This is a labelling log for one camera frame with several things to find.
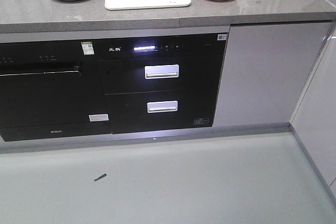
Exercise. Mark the black two-drawer disinfection cabinet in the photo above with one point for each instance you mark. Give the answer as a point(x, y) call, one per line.
point(121, 63)

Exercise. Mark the grey cabinet door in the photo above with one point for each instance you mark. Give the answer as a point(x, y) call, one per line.
point(264, 71)

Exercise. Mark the grey side cabinet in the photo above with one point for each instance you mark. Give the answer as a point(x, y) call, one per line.
point(313, 119)

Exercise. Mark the lower silver drawer handle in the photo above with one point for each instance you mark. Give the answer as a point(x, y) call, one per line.
point(162, 106)

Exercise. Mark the silver drawer handle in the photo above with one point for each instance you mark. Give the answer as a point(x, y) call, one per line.
point(162, 106)
point(162, 71)

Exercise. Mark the upper silver drawer handle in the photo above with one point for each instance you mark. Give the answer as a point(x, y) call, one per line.
point(162, 71)

